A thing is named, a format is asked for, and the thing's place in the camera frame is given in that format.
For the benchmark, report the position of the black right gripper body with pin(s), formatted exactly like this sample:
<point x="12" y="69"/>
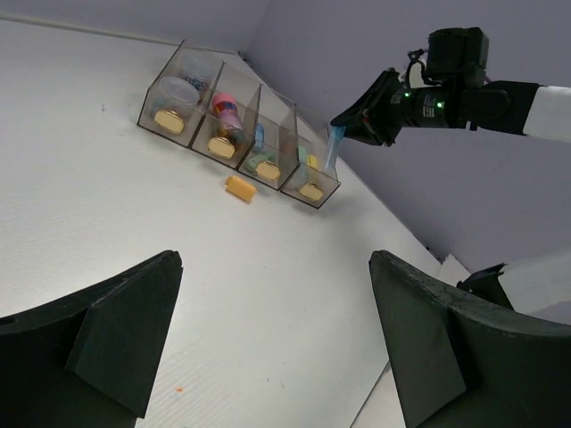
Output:
<point x="388" y="109"/>

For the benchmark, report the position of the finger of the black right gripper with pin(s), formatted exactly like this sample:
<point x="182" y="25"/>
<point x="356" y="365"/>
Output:
<point x="351" y="118"/>

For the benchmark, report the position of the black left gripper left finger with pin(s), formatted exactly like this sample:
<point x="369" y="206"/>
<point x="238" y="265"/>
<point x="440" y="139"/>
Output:
<point x="90" y="358"/>

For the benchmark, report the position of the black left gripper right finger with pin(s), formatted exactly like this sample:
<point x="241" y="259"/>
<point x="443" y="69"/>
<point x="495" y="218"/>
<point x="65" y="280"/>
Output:
<point x="461" y="361"/>

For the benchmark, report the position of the blue highlighter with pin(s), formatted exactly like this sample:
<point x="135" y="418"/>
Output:
<point x="336" y="136"/>

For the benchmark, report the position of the yellow highlighter cap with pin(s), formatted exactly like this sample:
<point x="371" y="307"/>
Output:
<point x="312" y="162"/>

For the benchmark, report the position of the blue correction tape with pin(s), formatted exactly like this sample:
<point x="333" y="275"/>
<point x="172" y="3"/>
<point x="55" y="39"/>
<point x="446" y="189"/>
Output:
<point x="259" y="137"/>

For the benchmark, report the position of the green capped highlighter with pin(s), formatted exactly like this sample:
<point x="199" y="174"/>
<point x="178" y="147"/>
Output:
<point x="257" y="158"/>

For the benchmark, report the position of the pink cap glue bottle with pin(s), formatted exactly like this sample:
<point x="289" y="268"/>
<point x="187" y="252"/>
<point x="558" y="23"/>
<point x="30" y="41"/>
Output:
<point x="230" y="126"/>

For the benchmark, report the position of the yellow-orange highlighter cap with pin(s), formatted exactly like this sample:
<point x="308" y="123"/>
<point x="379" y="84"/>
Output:
<point x="240" y="188"/>

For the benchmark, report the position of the paper clip jar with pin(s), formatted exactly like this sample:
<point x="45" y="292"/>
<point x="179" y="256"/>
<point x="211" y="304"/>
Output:
<point x="197" y="72"/>
<point x="177" y="95"/>

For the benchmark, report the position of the green highlighter cap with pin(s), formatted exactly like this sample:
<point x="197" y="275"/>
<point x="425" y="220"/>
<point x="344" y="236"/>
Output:
<point x="303" y="155"/>

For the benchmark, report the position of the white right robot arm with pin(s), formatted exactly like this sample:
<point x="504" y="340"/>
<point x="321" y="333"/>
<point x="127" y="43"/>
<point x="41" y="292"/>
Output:
<point x="445" y="86"/>

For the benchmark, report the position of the clear four-compartment organizer tray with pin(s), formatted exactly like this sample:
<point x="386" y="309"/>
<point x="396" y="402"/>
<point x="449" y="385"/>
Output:
<point x="205" y="104"/>

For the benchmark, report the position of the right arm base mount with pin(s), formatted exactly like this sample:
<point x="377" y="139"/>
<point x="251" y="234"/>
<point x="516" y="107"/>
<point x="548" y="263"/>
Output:
<point x="485" y="284"/>

